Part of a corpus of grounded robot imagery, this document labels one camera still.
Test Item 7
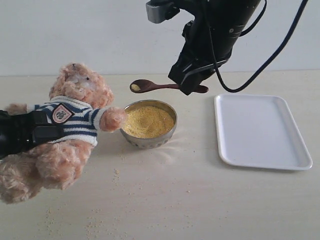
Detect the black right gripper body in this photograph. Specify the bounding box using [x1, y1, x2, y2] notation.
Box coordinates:
[176, 14, 244, 68]

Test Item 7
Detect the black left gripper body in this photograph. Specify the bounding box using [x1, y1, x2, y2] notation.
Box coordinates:
[0, 110, 33, 160]

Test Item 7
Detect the dark red wooden spoon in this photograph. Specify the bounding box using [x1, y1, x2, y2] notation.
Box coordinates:
[129, 79, 209, 95]

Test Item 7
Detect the tan teddy bear striped sweater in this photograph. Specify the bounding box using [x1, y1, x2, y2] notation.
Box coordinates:
[0, 62, 127, 204]

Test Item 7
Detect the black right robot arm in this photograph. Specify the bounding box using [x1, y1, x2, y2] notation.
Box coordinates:
[168, 0, 260, 95]

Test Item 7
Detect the steel bowl of yellow millet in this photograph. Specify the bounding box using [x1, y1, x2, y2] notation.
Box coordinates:
[120, 99, 178, 149]

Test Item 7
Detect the white rectangular plastic tray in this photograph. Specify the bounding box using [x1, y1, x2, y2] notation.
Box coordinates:
[214, 93, 313, 171]

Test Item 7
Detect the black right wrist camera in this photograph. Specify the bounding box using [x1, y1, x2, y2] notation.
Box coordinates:
[145, 0, 180, 24]

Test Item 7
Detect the black right camera cable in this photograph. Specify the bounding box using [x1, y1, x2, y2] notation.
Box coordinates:
[199, 0, 310, 93]

